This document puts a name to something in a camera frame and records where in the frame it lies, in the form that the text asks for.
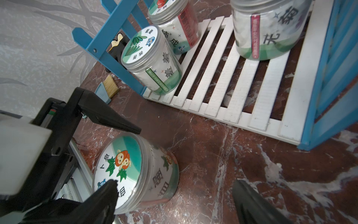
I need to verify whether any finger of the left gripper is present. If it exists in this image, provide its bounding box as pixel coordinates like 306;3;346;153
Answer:
67;87;141;134

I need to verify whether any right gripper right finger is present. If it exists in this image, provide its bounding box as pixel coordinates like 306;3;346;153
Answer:
232;180;292;224

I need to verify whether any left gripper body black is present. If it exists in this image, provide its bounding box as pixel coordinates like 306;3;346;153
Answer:
1;96;81;216

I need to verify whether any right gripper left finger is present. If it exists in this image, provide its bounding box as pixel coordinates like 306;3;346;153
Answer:
21;179;119;224

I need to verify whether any carrot lid seed container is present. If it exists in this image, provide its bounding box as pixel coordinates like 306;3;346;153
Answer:
93;133;180;215

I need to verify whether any green label seed container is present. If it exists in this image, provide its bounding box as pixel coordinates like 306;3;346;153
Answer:
121;25;183;95

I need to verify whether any strawberry lid seed container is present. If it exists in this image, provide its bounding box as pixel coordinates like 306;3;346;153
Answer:
148;0;201;55

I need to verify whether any pink flower lid container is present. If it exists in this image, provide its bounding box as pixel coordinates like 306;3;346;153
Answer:
230;0;312;61

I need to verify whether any blue white two-tier shelf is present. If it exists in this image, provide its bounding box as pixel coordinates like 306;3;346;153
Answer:
72;1;358;151

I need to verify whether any blue hand brush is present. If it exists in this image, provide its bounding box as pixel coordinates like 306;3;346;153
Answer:
95;75;119;104

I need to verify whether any black work glove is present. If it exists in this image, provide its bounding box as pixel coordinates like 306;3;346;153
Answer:
109;32;130;64

